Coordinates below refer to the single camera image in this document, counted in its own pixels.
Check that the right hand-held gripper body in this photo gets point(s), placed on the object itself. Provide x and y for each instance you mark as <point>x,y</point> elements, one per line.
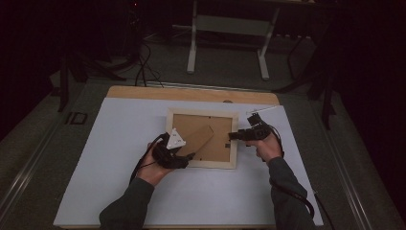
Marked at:
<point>257,133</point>

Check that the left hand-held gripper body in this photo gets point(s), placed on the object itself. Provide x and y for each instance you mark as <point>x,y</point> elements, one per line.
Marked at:
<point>169,158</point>

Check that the wooden picture frame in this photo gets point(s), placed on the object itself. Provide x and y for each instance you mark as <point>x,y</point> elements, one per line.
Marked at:
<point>220,143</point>

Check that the person's right hand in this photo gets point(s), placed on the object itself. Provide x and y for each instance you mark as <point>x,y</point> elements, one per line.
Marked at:
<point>269,148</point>

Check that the person's left hand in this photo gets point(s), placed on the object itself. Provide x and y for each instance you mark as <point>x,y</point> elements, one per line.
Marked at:
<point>151,171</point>

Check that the white table sheet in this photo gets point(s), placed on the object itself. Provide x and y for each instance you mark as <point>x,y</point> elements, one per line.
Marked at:
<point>121,134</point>

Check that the black stand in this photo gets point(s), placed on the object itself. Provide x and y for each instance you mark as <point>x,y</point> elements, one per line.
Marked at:
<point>63,83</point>
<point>327,96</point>

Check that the white metal stand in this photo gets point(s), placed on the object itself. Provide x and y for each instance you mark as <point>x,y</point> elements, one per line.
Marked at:
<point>230,25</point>

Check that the black floor bracket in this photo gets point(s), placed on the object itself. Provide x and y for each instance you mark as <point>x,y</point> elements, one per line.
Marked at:
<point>76,118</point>

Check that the grey metal rail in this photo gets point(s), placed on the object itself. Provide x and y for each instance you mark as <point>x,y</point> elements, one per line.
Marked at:
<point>348,179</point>
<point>28,172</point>

